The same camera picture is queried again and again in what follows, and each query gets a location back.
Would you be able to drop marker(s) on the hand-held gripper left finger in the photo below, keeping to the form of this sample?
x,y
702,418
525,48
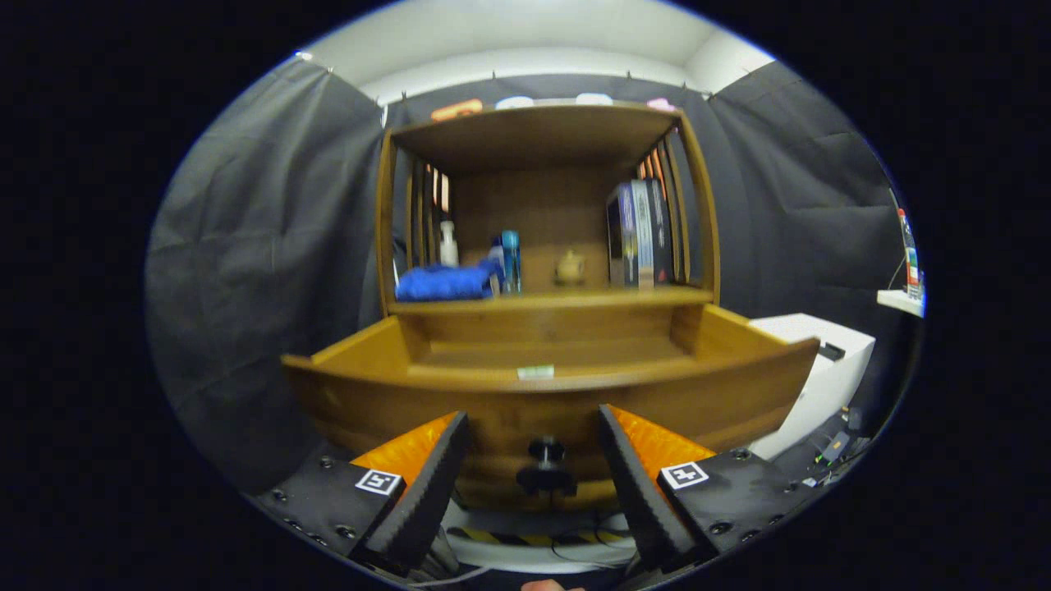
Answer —
x,y
427,497

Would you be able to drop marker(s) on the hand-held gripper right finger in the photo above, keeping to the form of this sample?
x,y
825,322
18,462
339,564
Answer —
x,y
640,497

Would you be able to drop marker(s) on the white tube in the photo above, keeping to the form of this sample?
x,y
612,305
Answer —
x,y
535,373

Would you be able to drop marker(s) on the wooden countertop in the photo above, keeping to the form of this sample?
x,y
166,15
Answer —
x,y
575,297

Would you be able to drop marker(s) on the wooden cabinet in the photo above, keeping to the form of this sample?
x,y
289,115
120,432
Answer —
x,y
534,205

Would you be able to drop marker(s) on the yellow black floor tape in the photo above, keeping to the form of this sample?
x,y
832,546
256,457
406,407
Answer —
x,y
534,539

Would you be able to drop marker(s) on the blue folded towel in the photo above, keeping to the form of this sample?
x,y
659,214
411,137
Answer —
x,y
443,283

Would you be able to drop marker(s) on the beige lidded teacup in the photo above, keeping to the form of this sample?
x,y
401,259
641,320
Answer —
x,y
570,269

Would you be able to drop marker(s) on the small dark blue bottle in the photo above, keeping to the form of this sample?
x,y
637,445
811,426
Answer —
x,y
496,263

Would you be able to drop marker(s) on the white pump bottle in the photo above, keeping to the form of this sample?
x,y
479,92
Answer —
x,y
448,250

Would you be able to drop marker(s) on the clear blue bottle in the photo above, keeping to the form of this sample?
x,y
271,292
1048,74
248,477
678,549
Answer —
x,y
511,258

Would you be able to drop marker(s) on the dark blue book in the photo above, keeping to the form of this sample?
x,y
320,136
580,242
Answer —
x,y
622,238

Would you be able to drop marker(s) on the pale blue book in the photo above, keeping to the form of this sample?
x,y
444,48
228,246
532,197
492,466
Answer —
x,y
643,234

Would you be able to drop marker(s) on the black book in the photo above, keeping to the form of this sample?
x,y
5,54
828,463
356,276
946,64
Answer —
x,y
662,230

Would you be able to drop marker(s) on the black backdrop cloth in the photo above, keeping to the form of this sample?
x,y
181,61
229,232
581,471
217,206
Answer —
x,y
263,271

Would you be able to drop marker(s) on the white side shelf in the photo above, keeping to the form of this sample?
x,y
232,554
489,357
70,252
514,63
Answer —
x,y
899,302

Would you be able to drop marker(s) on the red label plastic bottle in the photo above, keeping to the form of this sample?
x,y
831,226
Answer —
x,y
910,263

